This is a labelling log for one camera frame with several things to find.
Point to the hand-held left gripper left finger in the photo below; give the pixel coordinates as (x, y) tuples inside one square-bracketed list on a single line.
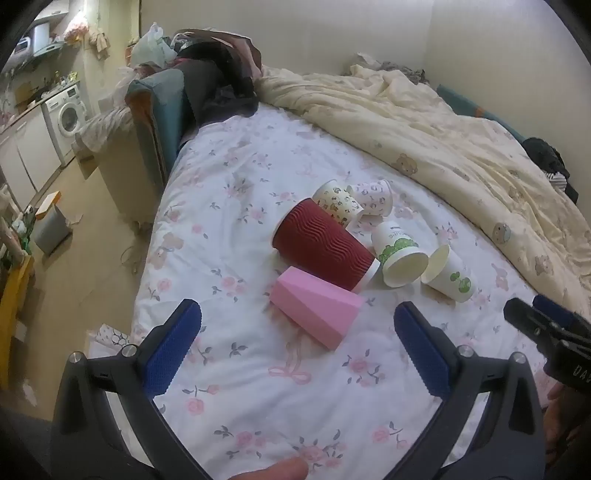
[(171, 350)]

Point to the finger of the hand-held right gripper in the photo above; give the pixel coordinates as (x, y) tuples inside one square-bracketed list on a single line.
[(531, 323), (554, 311)]

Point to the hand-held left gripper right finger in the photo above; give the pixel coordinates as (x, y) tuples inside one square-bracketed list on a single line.
[(422, 350)]

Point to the pink faceted cup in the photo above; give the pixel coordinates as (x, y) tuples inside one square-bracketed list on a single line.
[(314, 304)]

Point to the white green print paper cup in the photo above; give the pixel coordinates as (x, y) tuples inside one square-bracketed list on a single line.
[(392, 244), (455, 277)]

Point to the red ribbed paper cup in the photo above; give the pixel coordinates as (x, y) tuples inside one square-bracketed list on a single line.
[(318, 240)]

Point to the white pink print paper cup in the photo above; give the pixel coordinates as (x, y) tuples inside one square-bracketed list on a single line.
[(371, 196)]

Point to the yellow animal print paper cup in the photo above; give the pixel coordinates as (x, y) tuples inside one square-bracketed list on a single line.
[(339, 203)]

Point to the person's right hand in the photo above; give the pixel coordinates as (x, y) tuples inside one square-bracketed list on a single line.
[(570, 424)]

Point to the person's left hand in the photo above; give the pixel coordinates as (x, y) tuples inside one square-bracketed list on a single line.
[(277, 470)]

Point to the black clothing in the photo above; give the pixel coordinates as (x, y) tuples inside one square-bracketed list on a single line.
[(549, 157)]

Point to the yellow stool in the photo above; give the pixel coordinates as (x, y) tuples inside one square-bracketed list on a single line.
[(14, 300)]

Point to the grey trash bin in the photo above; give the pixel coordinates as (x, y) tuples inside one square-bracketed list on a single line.
[(51, 226)]

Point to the teal pillow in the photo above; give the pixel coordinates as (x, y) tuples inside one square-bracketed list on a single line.
[(480, 110)]

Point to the cream bear print quilt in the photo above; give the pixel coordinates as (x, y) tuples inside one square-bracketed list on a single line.
[(415, 120)]

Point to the teal bed headboard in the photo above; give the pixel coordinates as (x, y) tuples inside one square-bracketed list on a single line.
[(161, 120)]

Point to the patterned cloth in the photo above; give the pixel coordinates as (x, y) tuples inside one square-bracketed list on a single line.
[(104, 129)]

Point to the white kitchen cabinets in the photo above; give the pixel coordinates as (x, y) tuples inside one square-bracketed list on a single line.
[(27, 152)]

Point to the white washing machine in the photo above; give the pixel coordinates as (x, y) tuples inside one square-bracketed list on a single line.
[(67, 115)]

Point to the pile of dark clothes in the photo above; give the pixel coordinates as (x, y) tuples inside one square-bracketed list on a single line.
[(207, 78)]

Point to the grey crumpled cloth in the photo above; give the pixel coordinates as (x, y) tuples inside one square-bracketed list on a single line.
[(397, 69)]

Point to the white plastic bag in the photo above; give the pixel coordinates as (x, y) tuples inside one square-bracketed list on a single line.
[(150, 46)]

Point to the hanging cloths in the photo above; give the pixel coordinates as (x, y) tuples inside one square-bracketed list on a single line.
[(90, 34)]

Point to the range hood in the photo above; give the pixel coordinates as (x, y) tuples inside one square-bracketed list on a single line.
[(44, 41)]

